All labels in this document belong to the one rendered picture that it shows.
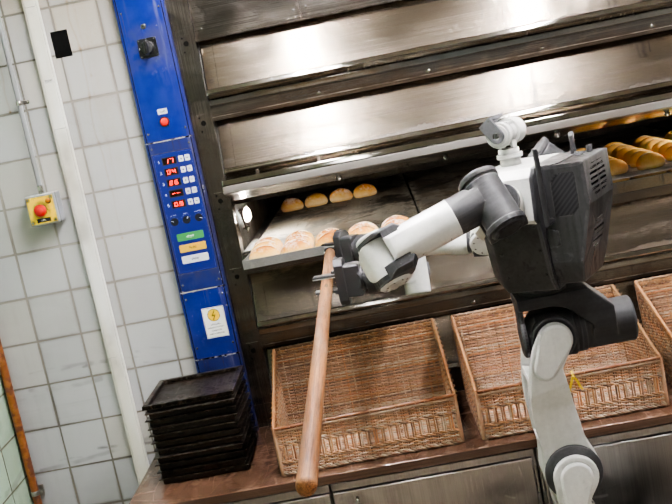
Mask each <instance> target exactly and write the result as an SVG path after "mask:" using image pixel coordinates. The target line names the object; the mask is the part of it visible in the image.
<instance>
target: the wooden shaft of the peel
mask: <svg viewBox="0 0 672 504"><path fill-rule="evenodd" d="M334 257H335V250H334V249H332V248H328V249H326V251H325V257H324V265H323V272H322V274H327V273H331V271H332V270H333V258H334ZM332 288H333V278H331V279H325V280H321V288H320V296H319V304H318V312H317V319H316V327H315V335H314V343H313V351H312V358H311V366H310V374H309V382H308V390H307V397H306V405H305V413H304V421H303V429H302V436H301V444H300V452H299V460H298V468H297V476H296V483H295V488H296V490H297V492H298V494H299V495H301V496H303V497H310V496H312V495H313V494H314V493H315V492H316V490H317V485H318V472H319V459H320V446H321V433H322V420H323V407H324V393H325V380H326V367H327V354H328V341H329V328H330V315H331V301H332Z"/></svg>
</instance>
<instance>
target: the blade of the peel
mask: <svg viewBox="0 0 672 504"><path fill-rule="evenodd" d="M250 254H251V253H250ZM250 254H249V255H248V256H247V257H246V258H245V259H244V260H243V261H242V264H243V268H244V270H247V269H252V268H257V267H262V266H268V265H273V264H278V263H283V262H288V261H293V260H299V259H304V258H309V257H314V256H319V255H324V247H321V246H318V247H315V245H314V247H312V248H307V249H302V250H297V251H292V252H287V253H282V254H276V255H271V256H266V257H261V258H256V259H251V260H249V257H250Z"/></svg>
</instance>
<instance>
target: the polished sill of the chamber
mask: <svg viewBox="0 0 672 504"><path fill-rule="evenodd" d="M612 182H613V195H617V194H622V193H627V192H632V191H638V190H643V189H648V188H653V187H658V186H664V185H669V184H672V169H670V170H665V171H659V172H654V173H649V174H644V175H639V176H634V177H628V178H623V179H618V180H613V181H612ZM251 251H252V250H251ZM251 251H245V252H244V253H243V255H242V256H243V260H244V259H245V258H246V257H247V256H248V255H249V254H250V253H251Z"/></svg>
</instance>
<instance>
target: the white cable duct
mask: <svg viewBox="0 0 672 504"><path fill-rule="evenodd" d="M21 2H22V6H23V10H24V14H25V18H26V22H27V26H28V30H29V34H30V39H31V43H32V47H33V51H34V55H35V59H36V63H37V67H38V72H39V76H40V80H41V84H42V88H43V92H44V96H45V100H46V104H47V109H48V113H49V117H50V121H51V125H52V129H53V133H54V137H55V142H56V146H57V150H58V154H59V158H60V162H61V166H62V170H63V174H64V179H65V183H66V187H67V191H68V195H69V199H70V203H71V207H72V211H73V216H74V220H75V224H76V228H77V232H78V236H79V240H80V244H81V249H82V253H83V257H84V261H85V265H86V269H87V273H88V277H89V281H90V286H91V290H92V294H93V298H94V302H95V306H96V310H97V314H98V319H99V323H100V327H101V331H102V335H103V339H104V343H105V347H106V351H107V356H108V360H109V364H110V368H111V372H112V376H113V380H114V384H115V389H116V393H117V397H118V401H119V405H120V409H121V413H122V417H123V421H124V426H125V430H126V434H127V438H128V442H129V446H130V450H131V454H132V458H133V463H134V467H135V471H136V475H137V479H138V483H139V485H140V483H141V481H142V479H143V477H144V475H145V474H146V472H147V470H148V468H149V466H150V465H149V461H148V457H147V453H146V448H145V444H144V440H143V436H142V432H141V428H140V424H139V419H138V415H137V411H136V407H135V403H134V399H133V394H132V390H131V386H130V382H129V378H128V374H127V369H126V365H125V361H124V357H123V353H122V349H121V344H120V340H119V336H118V332H117V328H116V324H115V320H114V315H113V311H112V307H111V303H110V299H109V295H108V290H107V286H106V282H105V278H104V274H103V270H102V265H101V261H100V257H99V253H98V249H97V245H96V240H95V236H94V232H93V228H92V224H91V220H90V215H89V211H88V207H87V203H86V199H85V195H84V191H83V186H82V182H81V178H80V174H79V170H78V166H77V161H76V157H75V153H74V149H73V145H72V141H71V136H70V132H69V128H68V124H67V120H66V116H65V111H64V107H63V103H62V99H61V95H60V91H59V87H58V82H57V78H56V74H55V70H54V66H53V62H52V57H51V53H50V49H49V45H48V41H47V37H46V32H45V28H44V24H43V20H42V16H41V12H40V7H39V3H38V0H21Z"/></svg>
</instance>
